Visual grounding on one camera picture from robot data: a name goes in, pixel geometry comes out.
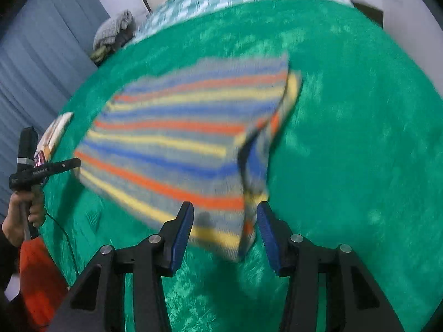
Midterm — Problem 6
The person's left forearm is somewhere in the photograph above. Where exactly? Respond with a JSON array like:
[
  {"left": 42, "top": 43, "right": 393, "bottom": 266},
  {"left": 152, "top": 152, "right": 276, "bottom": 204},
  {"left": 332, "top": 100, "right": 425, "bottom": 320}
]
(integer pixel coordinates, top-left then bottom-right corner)
[{"left": 0, "top": 230, "right": 22, "bottom": 293}]

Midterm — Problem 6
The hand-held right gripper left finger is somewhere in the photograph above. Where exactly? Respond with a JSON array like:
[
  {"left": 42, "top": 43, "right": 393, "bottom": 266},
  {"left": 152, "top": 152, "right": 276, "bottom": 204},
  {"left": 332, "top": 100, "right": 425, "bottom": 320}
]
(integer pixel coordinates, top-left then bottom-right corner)
[{"left": 48, "top": 201, "right": 195, "bottom": 332}]

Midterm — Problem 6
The cream printed pillow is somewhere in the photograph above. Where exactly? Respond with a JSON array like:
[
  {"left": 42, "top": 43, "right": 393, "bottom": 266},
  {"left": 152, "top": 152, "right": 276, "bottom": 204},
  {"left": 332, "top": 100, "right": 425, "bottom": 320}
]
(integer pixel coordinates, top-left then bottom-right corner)
[{"left": 35, "top": 111, "right": 75, "bottom": 157}]

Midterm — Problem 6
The grey-blue curtain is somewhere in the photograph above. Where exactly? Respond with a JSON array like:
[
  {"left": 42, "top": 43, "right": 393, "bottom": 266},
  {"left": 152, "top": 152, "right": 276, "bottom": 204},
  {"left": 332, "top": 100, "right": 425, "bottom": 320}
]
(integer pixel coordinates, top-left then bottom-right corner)
[{"left": 0, "top": 0, "right": 111, "bottom": 211}]

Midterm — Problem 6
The striped knit t-shirt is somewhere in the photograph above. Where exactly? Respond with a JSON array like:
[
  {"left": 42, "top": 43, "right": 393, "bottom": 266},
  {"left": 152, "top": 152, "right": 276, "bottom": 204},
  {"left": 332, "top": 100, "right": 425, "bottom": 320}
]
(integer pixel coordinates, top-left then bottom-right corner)
[{"left": 73, "top": 51, "right": 304, "bottom": 263}]

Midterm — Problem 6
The green plush blanket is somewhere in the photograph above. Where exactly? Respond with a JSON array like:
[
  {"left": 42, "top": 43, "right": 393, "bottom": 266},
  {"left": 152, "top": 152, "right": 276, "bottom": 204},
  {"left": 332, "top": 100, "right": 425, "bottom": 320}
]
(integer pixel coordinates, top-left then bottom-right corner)
[{"left": 36, "top": 0, "right": 443, "bottom": 332}]

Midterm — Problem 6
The smartphone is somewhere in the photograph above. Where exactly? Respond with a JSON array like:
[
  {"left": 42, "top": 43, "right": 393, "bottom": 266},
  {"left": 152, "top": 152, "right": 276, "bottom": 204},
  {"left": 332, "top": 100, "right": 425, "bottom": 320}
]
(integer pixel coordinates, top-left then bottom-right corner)
[{"left": 34, "top": 150, "right": 47, "bottom": 185}]

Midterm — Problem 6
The pile of checked clothes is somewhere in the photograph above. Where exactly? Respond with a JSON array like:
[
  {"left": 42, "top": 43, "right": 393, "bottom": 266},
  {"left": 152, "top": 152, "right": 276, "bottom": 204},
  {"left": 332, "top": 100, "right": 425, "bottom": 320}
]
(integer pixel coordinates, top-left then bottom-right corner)
[{"left": 91, "top": 9, "right": 136, "bottom": 66}]

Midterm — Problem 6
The black cable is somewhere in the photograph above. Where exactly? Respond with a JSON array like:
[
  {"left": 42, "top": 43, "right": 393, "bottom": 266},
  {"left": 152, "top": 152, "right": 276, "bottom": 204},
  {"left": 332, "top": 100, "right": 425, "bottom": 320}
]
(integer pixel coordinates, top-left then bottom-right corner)
[{"left": 44, "top": 211, "right": 79, "bottom": 286}]

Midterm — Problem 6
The dark wooden nightstand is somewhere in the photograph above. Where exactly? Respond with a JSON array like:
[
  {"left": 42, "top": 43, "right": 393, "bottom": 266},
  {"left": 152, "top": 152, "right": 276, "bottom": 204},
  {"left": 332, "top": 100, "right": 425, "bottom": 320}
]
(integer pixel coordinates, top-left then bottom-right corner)
[{"left": 351, "top": 2, "right": 385, "bottom": 30}]

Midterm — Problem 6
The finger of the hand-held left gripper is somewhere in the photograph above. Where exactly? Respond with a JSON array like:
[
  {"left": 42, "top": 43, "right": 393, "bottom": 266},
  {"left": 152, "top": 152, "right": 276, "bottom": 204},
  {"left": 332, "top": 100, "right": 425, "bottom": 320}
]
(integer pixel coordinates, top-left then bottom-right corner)
[{"left": 44, "top": 158, "right": 82, "bottom": 175}]

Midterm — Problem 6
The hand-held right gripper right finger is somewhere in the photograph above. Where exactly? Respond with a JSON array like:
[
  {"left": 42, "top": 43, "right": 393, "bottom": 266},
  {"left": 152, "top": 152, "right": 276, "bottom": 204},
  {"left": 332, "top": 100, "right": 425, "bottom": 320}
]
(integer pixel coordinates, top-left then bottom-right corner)
[{"left": 256, "top": 201, "right": 405, "bottom": 332}]

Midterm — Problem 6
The person's left hand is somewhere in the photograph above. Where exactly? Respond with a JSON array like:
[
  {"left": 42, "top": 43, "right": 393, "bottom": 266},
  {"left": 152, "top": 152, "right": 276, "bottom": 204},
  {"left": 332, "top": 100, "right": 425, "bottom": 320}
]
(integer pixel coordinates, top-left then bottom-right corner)
[{"left": 1, "top": 191, "right": 46, "bottom": 248}]

